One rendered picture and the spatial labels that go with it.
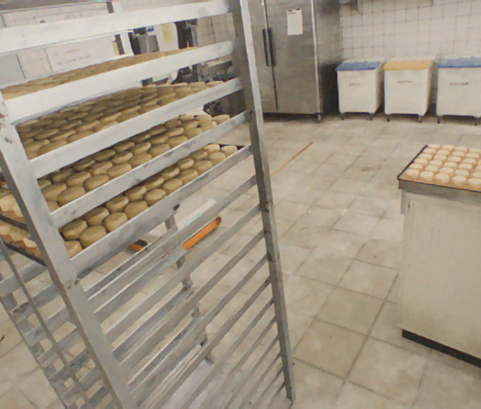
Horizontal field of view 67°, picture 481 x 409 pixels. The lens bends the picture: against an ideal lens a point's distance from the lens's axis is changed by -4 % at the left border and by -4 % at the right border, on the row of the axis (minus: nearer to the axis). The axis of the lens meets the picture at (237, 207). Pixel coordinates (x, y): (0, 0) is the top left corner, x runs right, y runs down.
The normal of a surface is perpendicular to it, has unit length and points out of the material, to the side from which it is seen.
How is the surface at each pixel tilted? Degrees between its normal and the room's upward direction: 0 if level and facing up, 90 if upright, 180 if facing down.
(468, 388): 0
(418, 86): 92
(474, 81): 91
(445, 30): 90
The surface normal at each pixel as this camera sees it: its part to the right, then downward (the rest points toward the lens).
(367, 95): -0.50, 0.50
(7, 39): 0.81, 0.15
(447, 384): -0.15, -0.88
